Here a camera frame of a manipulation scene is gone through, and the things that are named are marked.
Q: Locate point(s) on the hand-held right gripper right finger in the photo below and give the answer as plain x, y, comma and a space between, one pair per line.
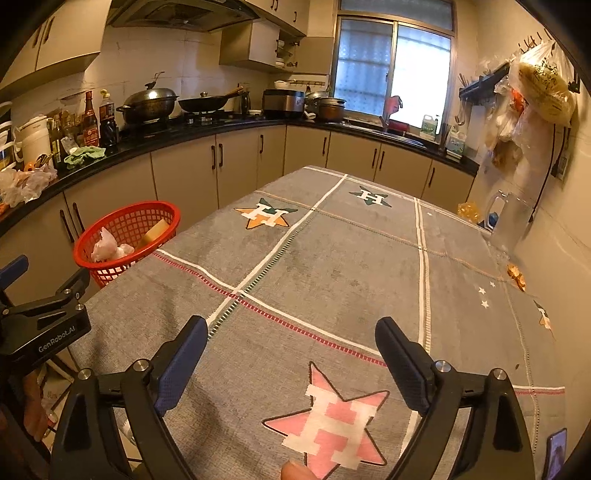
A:
401, 364

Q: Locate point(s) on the green label detergent bottle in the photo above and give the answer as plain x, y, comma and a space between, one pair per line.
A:
428, 129

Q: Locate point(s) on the lidded steel wok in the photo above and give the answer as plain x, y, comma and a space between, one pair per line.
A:
147, 104

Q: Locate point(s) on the person's left hand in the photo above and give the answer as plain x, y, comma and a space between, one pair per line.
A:
36, 406

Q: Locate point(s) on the grey star printed tablecloth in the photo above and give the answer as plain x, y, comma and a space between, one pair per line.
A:
346, 277

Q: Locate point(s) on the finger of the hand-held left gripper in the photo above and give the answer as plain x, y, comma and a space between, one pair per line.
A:
11, 272
55, 300

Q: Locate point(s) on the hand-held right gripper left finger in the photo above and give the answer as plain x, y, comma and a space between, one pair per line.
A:
182, 364

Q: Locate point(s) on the kitchen window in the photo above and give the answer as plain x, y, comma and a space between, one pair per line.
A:
392, 64

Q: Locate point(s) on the gas stove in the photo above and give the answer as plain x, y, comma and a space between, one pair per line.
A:
207, 120

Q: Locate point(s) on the small blue object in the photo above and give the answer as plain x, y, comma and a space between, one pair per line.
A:
491, 221

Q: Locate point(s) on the gold candy wrapper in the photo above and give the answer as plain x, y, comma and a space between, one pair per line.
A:
516, 277

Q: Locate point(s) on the crumpled clear plastic bag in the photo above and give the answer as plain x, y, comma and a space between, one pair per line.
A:
27, 184

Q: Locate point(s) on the clear glass pitcher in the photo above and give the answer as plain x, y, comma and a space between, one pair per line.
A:
510, 221

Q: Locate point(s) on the green dish cloth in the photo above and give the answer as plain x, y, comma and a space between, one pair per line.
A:
85, 156

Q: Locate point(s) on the black kitchen countertop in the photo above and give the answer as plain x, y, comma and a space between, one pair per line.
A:
138, 145

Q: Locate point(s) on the red rubber glove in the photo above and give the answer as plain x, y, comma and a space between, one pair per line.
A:
395, 108

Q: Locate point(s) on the beige wall cabinet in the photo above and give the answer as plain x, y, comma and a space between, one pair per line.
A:
258, 46
51, 37

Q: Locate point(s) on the red label sauce bottle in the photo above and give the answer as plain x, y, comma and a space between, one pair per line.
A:
90, 122

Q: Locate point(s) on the white electric kettle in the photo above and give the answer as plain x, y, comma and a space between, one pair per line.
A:
32, 143

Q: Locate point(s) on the black wall rack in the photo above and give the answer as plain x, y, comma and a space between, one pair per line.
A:
482, 81

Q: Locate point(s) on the crumpled yellow plastic bag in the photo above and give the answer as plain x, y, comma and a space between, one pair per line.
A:
470, 211

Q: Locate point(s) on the translucent white plastic bag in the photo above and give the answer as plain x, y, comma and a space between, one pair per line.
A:
108, 249

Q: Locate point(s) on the steel range hood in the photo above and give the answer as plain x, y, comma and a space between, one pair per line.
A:
184, 14

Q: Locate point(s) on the stacked cooking pots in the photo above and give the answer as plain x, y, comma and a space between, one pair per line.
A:
328, 107

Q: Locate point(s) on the black wok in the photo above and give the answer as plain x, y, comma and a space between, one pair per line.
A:
203, 104

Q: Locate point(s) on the beige kitchen base cabinets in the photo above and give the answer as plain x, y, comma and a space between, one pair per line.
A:
184, 175

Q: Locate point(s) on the red plastic mesh basket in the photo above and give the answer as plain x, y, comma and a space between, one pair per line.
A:
106, 274

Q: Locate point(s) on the white dish soap bottle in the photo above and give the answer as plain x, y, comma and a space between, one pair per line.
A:
457, 144

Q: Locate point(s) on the black wall hooks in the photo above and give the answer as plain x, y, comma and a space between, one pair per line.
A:
538, 39

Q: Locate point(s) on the hanging plastic bags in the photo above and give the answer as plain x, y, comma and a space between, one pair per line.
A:
505, 129

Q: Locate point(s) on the chopsticks in holder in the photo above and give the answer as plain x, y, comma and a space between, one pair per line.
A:
445, 136

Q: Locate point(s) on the hanging yellow noodle bag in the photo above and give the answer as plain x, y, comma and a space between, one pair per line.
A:
547, 87

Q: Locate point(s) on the person's right hand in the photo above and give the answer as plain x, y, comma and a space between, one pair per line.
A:
295, 471

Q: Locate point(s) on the steel rice cooker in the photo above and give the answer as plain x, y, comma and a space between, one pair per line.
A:
282, 104

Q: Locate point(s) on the black smartphone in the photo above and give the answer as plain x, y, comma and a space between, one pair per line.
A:
557, 454

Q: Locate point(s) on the dark soy sauce bottle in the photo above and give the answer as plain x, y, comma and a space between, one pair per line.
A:
108, 124

